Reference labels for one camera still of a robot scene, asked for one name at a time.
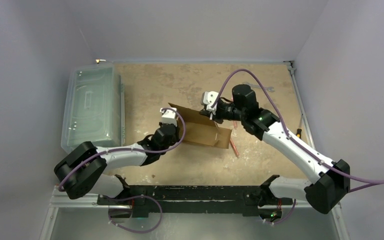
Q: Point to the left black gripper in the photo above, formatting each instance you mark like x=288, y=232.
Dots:
x=176, y=138

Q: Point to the brown cardboard box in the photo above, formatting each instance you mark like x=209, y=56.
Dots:
x=200, y=130

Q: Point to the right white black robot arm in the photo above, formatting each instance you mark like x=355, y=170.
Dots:
x=326, y=183

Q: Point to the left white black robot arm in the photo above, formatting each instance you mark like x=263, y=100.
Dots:
x=82, y=170

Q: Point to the yellow black screwdriver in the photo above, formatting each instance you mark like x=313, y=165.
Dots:
x=299, y=129

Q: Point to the clear plastic storage bin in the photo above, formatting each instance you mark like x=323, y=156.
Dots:
x=94, y=108

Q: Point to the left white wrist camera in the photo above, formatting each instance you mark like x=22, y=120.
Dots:
x=169, y=116

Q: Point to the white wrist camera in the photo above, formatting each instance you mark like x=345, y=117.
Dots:
x=209, y=101
x=169, y=116

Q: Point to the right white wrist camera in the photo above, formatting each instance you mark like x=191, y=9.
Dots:
x=209, y=101

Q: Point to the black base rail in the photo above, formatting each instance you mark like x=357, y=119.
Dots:
x=247, y=200

